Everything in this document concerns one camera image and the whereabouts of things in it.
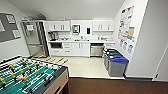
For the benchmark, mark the steel refrigerator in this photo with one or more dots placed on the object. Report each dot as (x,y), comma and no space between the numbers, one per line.
(35,38)

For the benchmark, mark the stainless steel dishwasher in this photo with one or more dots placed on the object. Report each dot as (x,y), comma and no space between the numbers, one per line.
(96,50)

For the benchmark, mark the white wall poster sheets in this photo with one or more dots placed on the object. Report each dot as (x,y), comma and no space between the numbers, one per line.
(126,23)

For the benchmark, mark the grey bin green lid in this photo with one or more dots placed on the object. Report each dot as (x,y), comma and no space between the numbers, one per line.
(106,58)

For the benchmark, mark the black coffee machine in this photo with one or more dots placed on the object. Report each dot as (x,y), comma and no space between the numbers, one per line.
(52,36)

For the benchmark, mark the grey bin blue lid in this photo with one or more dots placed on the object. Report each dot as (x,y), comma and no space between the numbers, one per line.
(118,66)

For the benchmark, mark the black microwave oven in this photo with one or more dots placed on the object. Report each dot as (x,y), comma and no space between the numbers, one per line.
(56,45)

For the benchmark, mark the framed wall notice board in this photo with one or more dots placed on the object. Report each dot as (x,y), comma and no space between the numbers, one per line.
(8,26)

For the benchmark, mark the wooden foosball table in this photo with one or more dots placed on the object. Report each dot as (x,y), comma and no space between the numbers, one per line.
(26,78)

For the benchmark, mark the white lower kitchen cabinets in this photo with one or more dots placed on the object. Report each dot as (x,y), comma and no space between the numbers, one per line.
(76,49)

